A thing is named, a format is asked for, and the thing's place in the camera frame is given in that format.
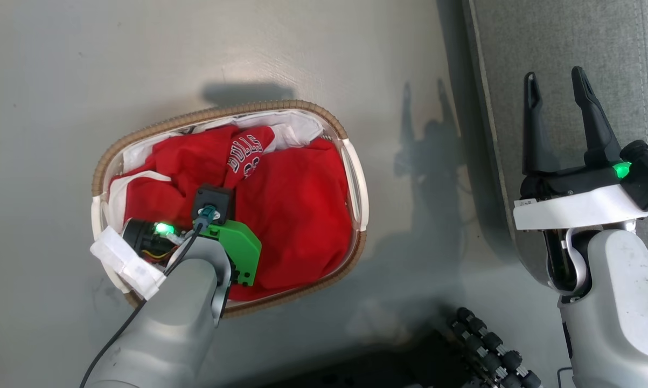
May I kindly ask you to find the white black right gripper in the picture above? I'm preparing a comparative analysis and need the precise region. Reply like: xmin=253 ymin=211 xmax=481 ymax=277
xmin=513 ymin=66 xmax=648 ymax=232

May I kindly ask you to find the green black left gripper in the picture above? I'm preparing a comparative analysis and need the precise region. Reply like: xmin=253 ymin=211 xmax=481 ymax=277
xmin=122 ymin=218 xmax=262 ymax=287

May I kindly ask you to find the red jersey clothing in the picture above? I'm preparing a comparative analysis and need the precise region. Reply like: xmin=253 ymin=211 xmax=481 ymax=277
xmin=108 ymin=125 xmax=354 ymax=302

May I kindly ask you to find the white wicker-rim laundry basket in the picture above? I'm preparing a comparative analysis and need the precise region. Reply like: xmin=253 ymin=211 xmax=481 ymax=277
xmin=90 ymin=100 xmax=369 ymax=318

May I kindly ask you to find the white basket liner cloth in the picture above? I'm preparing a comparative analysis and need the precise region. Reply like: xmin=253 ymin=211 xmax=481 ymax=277
xmin=107 ymin=110 xmax=325 ymax=230

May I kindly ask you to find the grey fabric sofa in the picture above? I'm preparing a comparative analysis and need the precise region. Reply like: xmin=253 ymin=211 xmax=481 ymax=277
xmin=462 ymin=0 xmax=648 ymax=292

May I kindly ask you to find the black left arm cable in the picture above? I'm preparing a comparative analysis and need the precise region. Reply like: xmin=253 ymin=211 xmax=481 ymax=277
xmin=79 ymin=204 xmax=219 ymax=388

